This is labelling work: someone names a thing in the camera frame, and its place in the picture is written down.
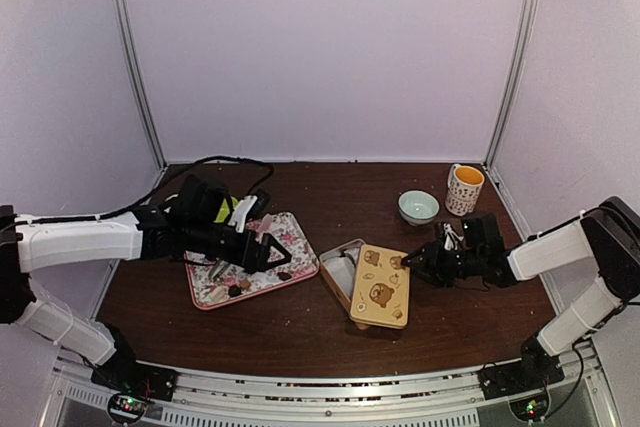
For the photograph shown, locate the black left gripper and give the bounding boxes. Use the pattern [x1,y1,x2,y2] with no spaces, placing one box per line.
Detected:
[185,218,292,272]

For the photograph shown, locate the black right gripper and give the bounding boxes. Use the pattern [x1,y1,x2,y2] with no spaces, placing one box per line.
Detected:
[401,239,484,288]

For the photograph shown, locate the pink metal tongs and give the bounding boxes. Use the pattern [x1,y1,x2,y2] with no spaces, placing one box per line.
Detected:
[208,214,273,280]

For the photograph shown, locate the bear print tin lid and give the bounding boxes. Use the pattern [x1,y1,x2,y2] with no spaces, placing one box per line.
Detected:
[349,244,410,330]

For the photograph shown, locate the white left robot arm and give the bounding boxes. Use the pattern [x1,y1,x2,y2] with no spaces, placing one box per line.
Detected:
[1,175,292,391]

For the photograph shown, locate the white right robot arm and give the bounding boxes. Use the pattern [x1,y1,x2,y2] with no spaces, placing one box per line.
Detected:
[401,196,639,389]

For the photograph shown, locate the dark rose chocolate lower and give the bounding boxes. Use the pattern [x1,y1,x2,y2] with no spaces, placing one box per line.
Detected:
[228,285,241,297]

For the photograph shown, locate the white chocolate piece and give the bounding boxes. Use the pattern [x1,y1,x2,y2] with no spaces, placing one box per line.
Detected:
[206,286,227,304]

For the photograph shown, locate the light blue ceramic bowl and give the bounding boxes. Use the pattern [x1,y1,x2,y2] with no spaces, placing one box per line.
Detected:
[398,190,440,226]

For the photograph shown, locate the lime green plastic bowl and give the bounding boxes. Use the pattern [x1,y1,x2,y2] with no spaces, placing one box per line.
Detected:
[214,197,238,223]

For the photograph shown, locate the pink floral serving tray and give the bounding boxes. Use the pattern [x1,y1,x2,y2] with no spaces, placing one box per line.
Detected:
[184,212,319,311]

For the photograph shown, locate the tan tin box paper cups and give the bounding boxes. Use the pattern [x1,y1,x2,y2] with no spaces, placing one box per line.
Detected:
[319,239,365,315]

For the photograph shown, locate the white floral mug yellow inside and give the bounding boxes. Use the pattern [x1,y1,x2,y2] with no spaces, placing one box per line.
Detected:
[444,164,485,217]

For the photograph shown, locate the right circuit board with leds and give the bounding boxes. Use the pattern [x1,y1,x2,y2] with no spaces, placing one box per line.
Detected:
[509,394,551,423]

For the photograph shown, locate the circuit board with leds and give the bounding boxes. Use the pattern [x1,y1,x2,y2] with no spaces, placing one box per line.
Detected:
[106,393,149,425]
[509,394,551,423]

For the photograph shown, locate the left circuit board with leds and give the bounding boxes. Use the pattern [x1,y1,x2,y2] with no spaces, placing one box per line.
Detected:
[106,393,149,425]

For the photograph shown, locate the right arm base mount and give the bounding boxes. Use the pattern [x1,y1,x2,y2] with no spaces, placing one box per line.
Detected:
[478,336,565,400]

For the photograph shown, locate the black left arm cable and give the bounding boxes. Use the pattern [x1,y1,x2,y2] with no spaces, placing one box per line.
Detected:
[99,156,275,221]

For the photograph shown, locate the right side aluminium base rail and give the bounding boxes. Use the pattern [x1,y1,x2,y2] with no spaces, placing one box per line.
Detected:
[485,167,623,362]

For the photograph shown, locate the front aluminium frame rail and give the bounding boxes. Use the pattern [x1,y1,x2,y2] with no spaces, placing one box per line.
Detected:
[39,346,616,427]

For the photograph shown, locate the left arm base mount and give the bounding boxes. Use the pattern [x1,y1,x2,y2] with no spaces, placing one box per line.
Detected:
[91,324,178,401]

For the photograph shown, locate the right rear aluminium corner post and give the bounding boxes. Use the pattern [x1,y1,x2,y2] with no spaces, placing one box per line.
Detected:
[484,0,539,171]

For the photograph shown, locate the aluminium corner post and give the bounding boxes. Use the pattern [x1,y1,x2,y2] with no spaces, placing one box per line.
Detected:
[113,0,167,170]
[484,0,539,171]

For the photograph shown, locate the left rear aluminium corner post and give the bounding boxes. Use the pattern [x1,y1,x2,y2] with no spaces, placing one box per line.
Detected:
[113,0,167,170]

